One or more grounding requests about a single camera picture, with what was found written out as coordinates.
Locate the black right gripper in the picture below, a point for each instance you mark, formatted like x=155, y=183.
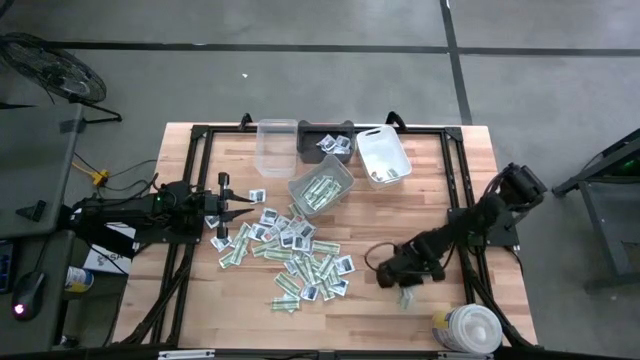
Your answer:
x=420, y=262

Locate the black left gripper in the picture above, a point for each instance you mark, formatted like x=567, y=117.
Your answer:
x=224, y=205

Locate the BZK antiseptic towelette packet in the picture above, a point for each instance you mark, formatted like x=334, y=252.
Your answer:
x=257, y=196
x=342, y=141
x=344, y=265
x=332, y=149
x=287, y=239
x=301, y=243
x=305, y=229
x=325, y=141
x=220, y=243
x=212, y=223
x=282, y=222
x=269, y=216
x=345, y=150
x=258, y=232

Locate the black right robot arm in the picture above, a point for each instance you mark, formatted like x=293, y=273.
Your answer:
x=475, y=220

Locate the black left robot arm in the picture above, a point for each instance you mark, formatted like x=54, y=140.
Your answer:
x=125, y=210

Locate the clear plastic bin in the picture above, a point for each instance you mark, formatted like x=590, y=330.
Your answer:
x=276, y=150

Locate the blue-label alcohol pad packet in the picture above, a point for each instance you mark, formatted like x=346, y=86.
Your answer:
x=309, y=292
x=339, y=287

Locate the disinfectant wipes canister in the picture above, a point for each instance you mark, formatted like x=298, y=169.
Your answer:
x=472, y=330

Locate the dark grey plastic bin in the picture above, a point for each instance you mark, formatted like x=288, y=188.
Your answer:
x=310, y=147

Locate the light grey plastic bin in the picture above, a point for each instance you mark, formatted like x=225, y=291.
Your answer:
x=336, y=170

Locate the white plastic bin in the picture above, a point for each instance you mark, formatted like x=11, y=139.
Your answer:
x=380, y=150

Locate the yellow power plug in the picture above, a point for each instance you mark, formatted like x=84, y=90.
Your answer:
x=101, y=176

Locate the white cardboard box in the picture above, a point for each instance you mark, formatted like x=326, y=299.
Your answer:
x=107, y=260

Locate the small white yellow canister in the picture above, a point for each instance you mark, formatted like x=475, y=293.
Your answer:
x=79, y=280

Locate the dark metal cart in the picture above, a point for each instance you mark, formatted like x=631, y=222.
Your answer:
x=600, y=210

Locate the black desk clamp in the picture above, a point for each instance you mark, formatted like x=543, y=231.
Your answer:
x=31, y=211

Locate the grey side desk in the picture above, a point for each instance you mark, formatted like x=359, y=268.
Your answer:
x=35, y=150

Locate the black computer mouse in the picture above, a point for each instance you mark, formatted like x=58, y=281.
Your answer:
x=30, y=295

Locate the black floor fan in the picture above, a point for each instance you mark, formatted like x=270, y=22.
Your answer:
x=55, y=70

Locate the dark device on desk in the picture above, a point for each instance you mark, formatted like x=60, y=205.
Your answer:
x=5, y=267

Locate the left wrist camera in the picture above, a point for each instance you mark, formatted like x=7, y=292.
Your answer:
x=209, y=204

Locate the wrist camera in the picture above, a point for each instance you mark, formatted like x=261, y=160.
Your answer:
x=387, y=276
x=209, y=204

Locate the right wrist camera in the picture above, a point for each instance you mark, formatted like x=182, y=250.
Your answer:
x=387, y=276

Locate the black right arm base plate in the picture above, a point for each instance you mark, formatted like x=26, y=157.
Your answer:
x=505, y=237

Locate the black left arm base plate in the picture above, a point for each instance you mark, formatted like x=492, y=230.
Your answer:
x=150, y=235

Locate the silver aluminium bracket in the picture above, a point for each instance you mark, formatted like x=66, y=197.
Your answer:
x=465, y=356
x=186, y=354

